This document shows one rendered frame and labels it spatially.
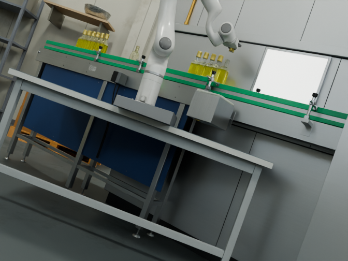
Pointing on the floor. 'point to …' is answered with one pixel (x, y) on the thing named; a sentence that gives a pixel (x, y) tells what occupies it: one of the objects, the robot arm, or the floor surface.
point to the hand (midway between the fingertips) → (232, 46)
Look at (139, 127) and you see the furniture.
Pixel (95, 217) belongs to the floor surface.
